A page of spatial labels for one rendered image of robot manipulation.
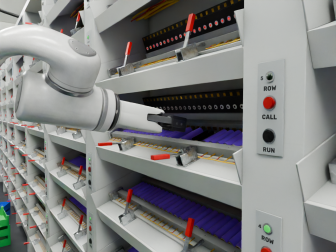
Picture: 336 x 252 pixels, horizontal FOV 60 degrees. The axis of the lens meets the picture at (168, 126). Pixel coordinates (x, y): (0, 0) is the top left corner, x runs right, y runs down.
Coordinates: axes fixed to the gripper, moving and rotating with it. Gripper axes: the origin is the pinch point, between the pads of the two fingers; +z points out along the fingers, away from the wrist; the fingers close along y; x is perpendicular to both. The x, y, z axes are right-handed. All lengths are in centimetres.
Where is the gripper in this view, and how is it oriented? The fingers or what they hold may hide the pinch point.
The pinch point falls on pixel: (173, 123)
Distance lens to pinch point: 65.6
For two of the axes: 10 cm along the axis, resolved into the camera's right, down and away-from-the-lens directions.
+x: 1.4, -9.9, 0.5
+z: 8.2, 1.5, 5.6
